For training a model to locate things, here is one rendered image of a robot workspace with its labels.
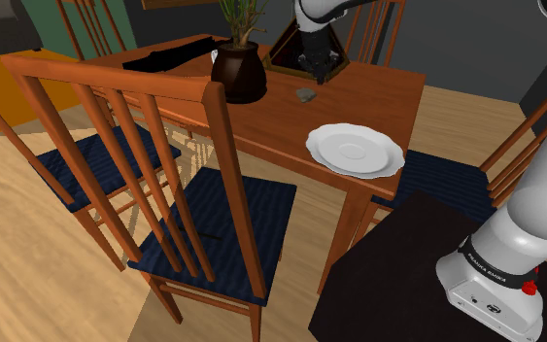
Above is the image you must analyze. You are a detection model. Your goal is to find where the wooden dining table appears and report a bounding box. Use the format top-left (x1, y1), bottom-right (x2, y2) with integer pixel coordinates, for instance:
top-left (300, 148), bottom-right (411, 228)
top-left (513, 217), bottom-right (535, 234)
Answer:
top-left (81, 32), bottom-right (427, 295)

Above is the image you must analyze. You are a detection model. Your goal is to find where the wooden chair with blue cushion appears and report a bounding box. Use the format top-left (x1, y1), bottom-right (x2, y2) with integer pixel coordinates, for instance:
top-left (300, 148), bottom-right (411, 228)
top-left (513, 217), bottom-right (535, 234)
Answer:
top-left (351, 67), bottom-right (547, 248)
top-left (0, 53), bottom-right (299, 342)
top-left (0, 80), bottom-right (184, 274)

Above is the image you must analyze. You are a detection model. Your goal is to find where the dark brown vase with plant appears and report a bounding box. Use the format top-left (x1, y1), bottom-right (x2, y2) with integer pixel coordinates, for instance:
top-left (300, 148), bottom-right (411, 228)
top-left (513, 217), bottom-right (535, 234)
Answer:
top-left (209, 0), bottom-right (272, 106)

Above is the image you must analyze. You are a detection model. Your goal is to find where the small grey stone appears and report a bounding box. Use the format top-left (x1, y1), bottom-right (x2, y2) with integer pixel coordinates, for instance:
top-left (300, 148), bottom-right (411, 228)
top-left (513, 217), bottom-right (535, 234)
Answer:
top-left (295, 86), bottom-right (318, 104)

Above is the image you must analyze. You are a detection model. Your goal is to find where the dark robot stand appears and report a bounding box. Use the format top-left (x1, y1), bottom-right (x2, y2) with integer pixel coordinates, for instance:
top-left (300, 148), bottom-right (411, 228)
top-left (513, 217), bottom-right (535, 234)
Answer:
top-left (307, 189), bottom-right (547, 342)

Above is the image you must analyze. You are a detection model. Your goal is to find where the gold framed pyramid terrarium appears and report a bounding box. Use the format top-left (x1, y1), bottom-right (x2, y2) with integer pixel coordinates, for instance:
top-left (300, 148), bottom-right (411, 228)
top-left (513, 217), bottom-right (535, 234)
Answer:
top-left (261, 18), bottom-right (352, 83)

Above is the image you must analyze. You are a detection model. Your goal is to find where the white plate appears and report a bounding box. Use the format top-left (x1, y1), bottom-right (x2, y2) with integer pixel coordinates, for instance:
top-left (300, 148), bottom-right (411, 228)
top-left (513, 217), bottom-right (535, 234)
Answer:
top-left (305, 122), bottom-right (406, 180)

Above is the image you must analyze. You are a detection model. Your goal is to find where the flat black object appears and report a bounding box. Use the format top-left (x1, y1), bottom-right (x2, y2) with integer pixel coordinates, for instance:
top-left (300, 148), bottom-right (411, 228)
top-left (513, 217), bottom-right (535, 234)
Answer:
top-left (121, 36), bottom-right (219, 74)

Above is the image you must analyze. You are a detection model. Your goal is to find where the grey armchair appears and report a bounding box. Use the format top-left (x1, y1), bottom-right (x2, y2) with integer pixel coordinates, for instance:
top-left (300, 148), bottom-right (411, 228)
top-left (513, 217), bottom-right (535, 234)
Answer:
top-left (0, 0), bottom-right (45, 61)

